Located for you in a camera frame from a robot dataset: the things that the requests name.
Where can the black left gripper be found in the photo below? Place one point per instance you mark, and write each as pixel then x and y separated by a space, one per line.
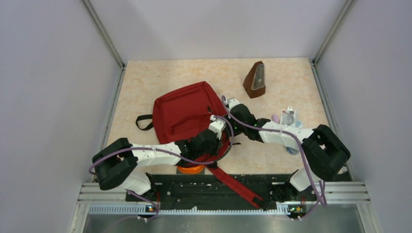
pixel 214 152

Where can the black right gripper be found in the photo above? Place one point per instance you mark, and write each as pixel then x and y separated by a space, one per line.
pixel 229 119

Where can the red student backpack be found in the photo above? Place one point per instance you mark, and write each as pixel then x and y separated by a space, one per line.
pixel 184 113

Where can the white blister pack item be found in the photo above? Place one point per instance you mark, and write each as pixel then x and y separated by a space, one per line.
pixel 289 117

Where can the light blue packaged item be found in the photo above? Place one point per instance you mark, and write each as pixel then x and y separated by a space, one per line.
pixel 298 124

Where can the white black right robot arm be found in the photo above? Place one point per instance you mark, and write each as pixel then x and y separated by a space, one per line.
pixel 324 152

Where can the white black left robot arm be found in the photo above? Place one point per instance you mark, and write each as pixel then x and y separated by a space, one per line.
pixel 118 165

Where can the orange letter e toy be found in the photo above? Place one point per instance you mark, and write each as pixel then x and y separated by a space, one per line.
pixel 191 170

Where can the brown wooden metronome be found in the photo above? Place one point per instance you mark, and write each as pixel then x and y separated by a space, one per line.
pixel 254 82

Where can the pink tube item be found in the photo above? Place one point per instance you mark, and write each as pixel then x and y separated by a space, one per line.
pixel 275 118

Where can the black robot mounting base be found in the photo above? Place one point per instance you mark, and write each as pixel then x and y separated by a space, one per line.
pixel 206 192

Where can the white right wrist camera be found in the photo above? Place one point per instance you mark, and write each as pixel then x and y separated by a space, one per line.
pixel 229 104

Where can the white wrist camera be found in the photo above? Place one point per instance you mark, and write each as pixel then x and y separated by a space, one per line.
pixel 229 104
pixel 217 125

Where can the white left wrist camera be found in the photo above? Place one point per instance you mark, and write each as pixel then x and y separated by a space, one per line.
pixel 217 125

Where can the aluminium frame rail right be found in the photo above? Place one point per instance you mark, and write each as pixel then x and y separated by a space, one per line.
pixel 319 68

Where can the aluminium frame rail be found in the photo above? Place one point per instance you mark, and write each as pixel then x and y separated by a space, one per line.
pixel 109 67
pixel 319 68

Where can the aluminium frame rail left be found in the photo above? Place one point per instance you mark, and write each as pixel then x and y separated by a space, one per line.
pixel 109 67

